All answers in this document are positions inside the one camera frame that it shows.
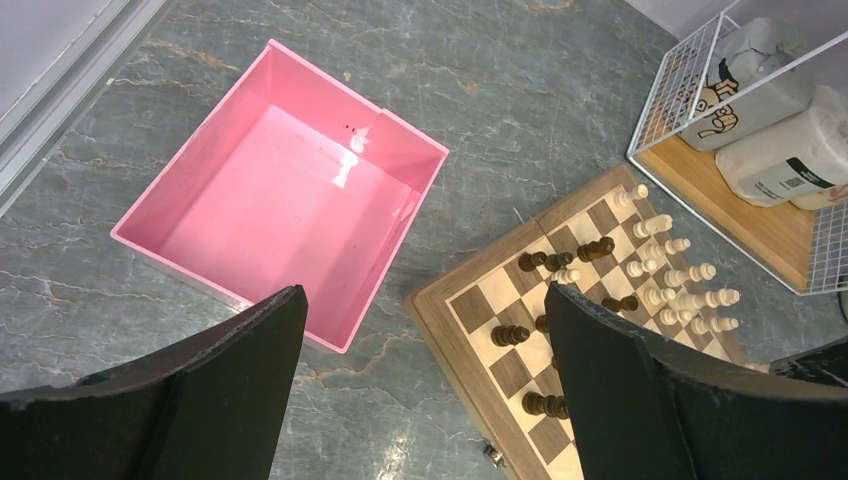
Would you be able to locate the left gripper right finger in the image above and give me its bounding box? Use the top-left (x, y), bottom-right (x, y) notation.
top-left (544, 284), bottom-right (847, 479)

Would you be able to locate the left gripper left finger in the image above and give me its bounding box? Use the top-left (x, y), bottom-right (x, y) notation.
top-left (1, 285), bottom-right (308, 479)

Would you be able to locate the white chess pawn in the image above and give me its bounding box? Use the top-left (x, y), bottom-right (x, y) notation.
top-left (551, 269), bottom-right (581, 285)

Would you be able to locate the dark chess knight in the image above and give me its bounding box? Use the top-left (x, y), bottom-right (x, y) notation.
top-left (576, 236), bottom-right (615, 263)

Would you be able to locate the wooden chess board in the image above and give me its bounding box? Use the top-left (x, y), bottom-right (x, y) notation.
top-left (409, 165), bottom-right (756, 479)

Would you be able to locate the white chess knight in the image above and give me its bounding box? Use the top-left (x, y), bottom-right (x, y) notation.
top-left (632, 214), bottom-right (673, 238)

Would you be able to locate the white chess rook corner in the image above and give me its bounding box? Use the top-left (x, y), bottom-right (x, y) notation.
top-left (613, 184), bottom-right (650, 209)

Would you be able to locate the pink plastic bin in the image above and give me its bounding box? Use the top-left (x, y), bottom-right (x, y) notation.
top-left (111, 40), bottom-right (449, 354)

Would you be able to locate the white toilet paper roll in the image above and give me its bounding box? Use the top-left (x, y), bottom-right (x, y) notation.
top-left (715, 85), bottom-right (847, 207)

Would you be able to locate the white wire wooden shelf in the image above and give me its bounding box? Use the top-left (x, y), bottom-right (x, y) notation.
top-left (628, 1), bottom-right (847, 295)

